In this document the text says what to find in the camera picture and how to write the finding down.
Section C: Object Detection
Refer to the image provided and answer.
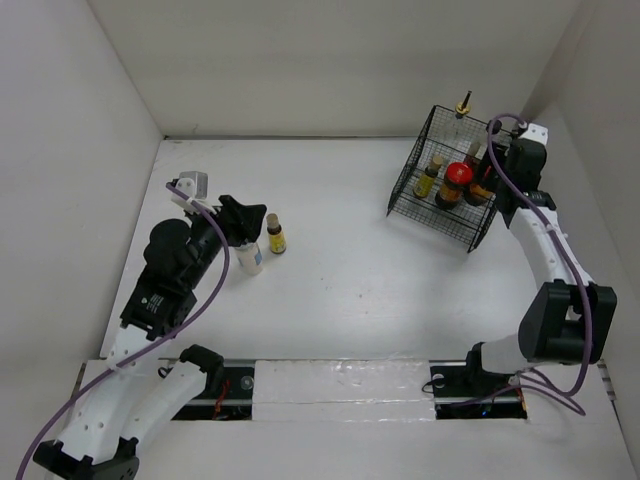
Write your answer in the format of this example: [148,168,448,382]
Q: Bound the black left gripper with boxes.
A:
[183,195,264,289]

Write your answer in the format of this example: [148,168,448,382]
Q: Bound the red label vinegar bottle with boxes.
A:
[463,140,485,171]

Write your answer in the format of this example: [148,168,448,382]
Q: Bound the white silver lid jar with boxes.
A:
[234,242,263,276]

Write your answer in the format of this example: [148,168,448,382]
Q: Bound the clear glass oil bottle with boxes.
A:
[439,90,472,147]

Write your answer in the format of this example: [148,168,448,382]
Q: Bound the small yellow bottle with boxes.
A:
[266,213,287,254]
[413,154,444,199]

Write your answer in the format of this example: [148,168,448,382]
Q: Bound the red lid jar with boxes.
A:
[435,162,473,210]
[464,168,496,206]

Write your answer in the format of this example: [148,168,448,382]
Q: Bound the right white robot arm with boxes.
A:
[462,124,617,397]

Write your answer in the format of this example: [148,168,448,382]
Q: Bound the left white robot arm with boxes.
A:
[16,193,267,479]

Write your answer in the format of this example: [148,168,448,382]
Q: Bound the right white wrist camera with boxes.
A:
[515,122,549,147]

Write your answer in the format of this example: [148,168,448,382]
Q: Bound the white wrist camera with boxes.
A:
[169,171,208,212]
[515,122,549,147]

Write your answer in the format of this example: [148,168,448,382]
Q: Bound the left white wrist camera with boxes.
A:
[169,171,208,212]

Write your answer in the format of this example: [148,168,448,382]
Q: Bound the black wire basket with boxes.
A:
[387,105,495,252]

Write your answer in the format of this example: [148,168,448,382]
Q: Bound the black metal base rail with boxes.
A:
[175,359,528,423]

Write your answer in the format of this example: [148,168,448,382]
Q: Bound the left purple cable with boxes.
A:
[14,182,232,480]

